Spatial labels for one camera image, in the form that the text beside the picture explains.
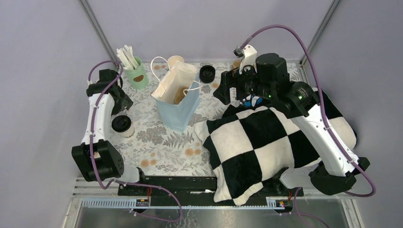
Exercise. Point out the black plastic cup lid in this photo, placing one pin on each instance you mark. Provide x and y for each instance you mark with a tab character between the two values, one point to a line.
121	123

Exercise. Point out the blue white patterned object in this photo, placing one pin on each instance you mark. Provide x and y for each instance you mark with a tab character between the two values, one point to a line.
251	101

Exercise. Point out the floral patterned table mat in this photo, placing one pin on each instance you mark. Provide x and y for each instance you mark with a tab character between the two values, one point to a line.
157	149

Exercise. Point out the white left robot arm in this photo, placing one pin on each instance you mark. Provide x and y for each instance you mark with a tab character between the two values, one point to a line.
96	157

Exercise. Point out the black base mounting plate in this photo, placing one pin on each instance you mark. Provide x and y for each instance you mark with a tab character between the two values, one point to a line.
199	191

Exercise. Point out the stack of cardboard cup carriers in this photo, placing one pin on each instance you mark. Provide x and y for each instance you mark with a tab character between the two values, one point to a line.
236	64

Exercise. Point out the green cup with straws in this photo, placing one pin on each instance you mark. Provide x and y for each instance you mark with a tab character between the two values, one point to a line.
133	68

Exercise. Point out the black white checkered pillow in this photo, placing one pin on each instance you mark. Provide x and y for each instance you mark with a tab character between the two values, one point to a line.
249	145

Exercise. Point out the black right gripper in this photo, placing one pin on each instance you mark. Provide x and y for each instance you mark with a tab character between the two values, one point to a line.
232	78

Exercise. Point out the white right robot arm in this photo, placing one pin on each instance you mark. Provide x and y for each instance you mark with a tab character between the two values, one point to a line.
339	166

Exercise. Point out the stack of paper cups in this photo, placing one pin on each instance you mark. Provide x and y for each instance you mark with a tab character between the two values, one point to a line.
171	61

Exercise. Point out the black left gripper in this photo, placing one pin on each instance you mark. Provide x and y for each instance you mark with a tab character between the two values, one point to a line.
123	101

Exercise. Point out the light blue paper bag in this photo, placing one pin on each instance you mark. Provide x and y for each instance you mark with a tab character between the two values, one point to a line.
177	117

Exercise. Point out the single cardboard cup carrier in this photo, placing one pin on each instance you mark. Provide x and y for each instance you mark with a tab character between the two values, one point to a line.
180	94

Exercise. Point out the single white paper cup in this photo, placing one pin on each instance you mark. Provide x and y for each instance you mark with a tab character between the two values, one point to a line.
129	132

